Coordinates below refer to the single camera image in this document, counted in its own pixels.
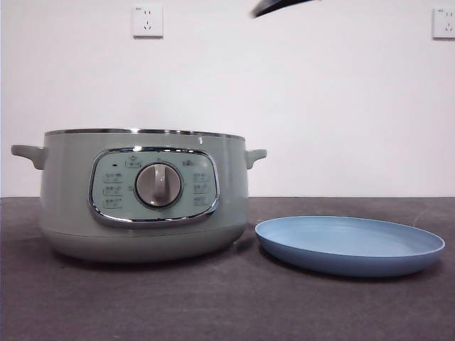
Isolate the pale green electric steamer pot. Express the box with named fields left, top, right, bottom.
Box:
left=10, top=126, right=267, bottom=264

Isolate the blue round plate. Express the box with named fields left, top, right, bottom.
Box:
left=255, top=215, right=446, bottom=278

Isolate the white wall socket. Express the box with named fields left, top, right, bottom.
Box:
left=432, top=7, right=455, bottom=40
left=133, top=5, right=165, bottom=39

